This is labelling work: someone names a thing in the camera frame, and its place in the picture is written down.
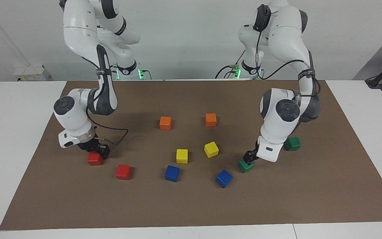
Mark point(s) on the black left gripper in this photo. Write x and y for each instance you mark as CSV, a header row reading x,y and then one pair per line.
x,y
254,149

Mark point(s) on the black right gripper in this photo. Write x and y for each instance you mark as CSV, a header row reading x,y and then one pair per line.
x,y
91,145

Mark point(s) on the green cube block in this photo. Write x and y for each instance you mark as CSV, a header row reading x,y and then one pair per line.
x,y
293,144
245,167

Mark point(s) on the red cube block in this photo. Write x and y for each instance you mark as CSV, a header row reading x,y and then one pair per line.
x,y
123,172
95,160

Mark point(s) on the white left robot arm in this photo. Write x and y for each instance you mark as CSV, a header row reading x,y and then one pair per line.
x,y
284,33

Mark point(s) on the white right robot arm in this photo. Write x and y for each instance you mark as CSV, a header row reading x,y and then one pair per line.
x,y
78,30

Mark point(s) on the blue cube block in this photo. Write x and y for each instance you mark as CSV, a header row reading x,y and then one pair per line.
x,y
172,173
224,178

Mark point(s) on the yellow cube block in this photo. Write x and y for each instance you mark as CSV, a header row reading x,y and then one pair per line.
x,y
211,149
182,156

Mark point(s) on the orange cube block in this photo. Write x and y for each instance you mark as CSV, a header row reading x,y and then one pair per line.
x,y
211,119
165,123

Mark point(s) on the brown table mat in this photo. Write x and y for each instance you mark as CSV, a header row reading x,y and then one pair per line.
x,y
191,205

